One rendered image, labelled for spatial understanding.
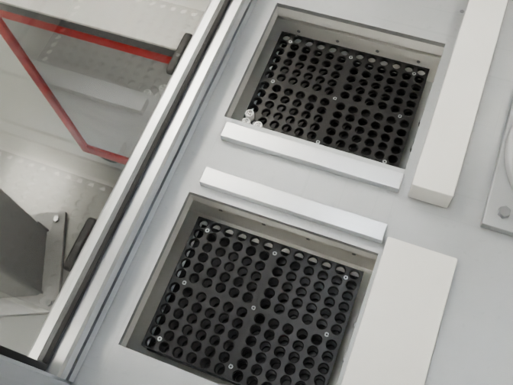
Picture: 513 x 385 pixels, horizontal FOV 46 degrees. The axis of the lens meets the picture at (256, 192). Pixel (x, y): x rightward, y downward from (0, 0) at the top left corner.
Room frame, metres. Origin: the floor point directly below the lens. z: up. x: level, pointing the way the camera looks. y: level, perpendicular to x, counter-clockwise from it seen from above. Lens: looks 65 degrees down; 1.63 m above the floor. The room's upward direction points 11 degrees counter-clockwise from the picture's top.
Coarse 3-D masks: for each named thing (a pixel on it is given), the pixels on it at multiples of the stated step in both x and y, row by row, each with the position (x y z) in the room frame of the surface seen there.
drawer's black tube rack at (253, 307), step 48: (240, 240) 0.29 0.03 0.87; (192, 288) 0.23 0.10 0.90; (240, 288) 0.21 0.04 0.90; (288, 288) 0.21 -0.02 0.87; (336, 288) 0.19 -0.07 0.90; (192, 336) 0.17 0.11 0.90; (240, 336) 0.16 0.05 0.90; (288, 336) 0.15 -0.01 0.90; (336, 336) 0.14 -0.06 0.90; (240, 384) 0.10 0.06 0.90; (288, 384) 0.10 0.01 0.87
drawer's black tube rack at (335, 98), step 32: (288, 64) 0.55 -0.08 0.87; (320, 64) 0.52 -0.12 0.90; (352, 64) 0.51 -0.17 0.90; (288, 96) 0.48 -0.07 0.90; (320, 96) 0.47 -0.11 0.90; (352, 96) 0.46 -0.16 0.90; (384, 96) 0.46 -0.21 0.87; (416, 96) 0.45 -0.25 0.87; (288, 128) 0.44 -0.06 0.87; (320, 128) 0.42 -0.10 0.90; (352, 128) 0.41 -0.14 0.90; (384, 128) 0.40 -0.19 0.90; (384, 160) 0.35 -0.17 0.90
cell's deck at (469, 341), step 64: (320, 0) 0.60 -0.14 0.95; (384, 0) 0.57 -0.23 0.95; (448, 0) 0.55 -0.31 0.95; (512, 0) 0.53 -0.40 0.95; (448, 64) 0.45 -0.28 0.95; (512, 64) 0.43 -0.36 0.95; (256, 128) 0.41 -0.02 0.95; (192, 192) 0.33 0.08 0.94; (320, 192) 0.30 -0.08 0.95; (384, 192) 0.29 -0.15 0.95; (512, 256) 0.18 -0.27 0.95; (128, 320) 0.19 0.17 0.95; (448, 320) 0.12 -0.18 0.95; (512, 320) 0.11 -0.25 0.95; (128, 384) 0.12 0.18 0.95; (192, 384) 0.11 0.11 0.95; (448, 384) 0.06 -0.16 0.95; (512, 384) 0.05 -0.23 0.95
